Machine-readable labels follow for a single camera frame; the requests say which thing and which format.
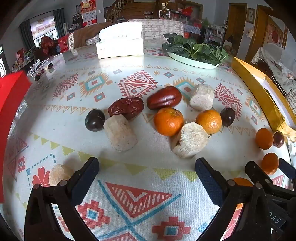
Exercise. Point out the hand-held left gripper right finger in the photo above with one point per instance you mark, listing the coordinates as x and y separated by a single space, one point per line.
208 182

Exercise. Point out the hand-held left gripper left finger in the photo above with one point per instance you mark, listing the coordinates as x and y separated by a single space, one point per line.
86 177

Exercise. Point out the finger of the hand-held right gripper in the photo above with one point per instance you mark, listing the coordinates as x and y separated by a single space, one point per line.
288 168
254 170

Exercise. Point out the mandarin orange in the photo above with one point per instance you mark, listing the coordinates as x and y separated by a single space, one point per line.
208 120
264 138
270 163
242 181
168 121

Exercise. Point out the wrinkled red date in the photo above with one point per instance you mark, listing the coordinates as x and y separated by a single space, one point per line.
126 107

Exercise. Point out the red box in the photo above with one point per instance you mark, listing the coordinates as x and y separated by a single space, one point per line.
11 97

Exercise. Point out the dark purple plum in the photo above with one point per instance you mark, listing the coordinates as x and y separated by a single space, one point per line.
94 120
227 116
278 139

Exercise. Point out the beige loofah piece centre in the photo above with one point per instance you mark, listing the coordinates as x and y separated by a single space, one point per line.
189 141

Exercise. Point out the beige loofah piece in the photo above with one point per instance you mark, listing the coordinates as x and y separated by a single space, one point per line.
189 141
201 97

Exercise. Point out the beige loofah piece back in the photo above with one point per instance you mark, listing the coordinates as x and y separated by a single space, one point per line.
201 97

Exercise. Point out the yellow box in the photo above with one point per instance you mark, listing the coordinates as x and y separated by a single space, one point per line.
252 81

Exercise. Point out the smooth red date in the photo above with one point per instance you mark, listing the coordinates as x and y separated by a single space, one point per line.
164 98

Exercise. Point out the white lace cloth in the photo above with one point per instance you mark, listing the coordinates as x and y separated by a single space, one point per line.
275 60

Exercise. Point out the white plastic wrapper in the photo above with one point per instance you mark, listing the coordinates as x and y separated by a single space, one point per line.
35 66

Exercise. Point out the white plate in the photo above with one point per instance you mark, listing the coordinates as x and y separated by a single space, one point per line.
185 61

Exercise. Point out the green spinach leaves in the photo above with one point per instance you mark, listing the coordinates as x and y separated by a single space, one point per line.
196 48

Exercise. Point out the white tissue box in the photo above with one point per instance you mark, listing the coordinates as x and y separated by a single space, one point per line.
120 44

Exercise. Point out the dark red bundle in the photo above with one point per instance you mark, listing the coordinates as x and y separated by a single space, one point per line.
47 44

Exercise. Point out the metal rack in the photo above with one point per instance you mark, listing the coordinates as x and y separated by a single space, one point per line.
215 34

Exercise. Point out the brown covered chair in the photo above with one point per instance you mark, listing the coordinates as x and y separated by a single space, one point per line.
90 34

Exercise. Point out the wooden door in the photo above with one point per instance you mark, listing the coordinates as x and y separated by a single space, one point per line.
235 25

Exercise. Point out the dark curtain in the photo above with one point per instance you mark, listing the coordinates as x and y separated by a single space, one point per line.
26 34
59 23

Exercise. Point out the framed picture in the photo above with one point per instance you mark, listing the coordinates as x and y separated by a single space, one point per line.
250 15

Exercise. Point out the white patterned chair back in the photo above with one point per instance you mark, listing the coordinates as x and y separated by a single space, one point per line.
161 29

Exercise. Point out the wooden staircase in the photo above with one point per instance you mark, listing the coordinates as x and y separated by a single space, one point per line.
129 10

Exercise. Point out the red wall calendar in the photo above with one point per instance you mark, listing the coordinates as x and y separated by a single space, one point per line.
89 12

